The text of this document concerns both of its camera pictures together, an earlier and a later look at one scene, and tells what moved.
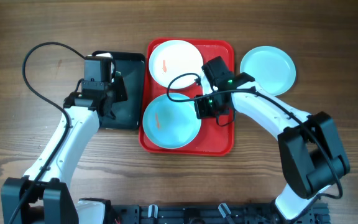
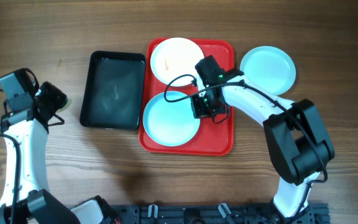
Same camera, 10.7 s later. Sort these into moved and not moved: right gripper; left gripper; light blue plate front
Moved: left gripper
Not moved: right gripper; light blue plate front
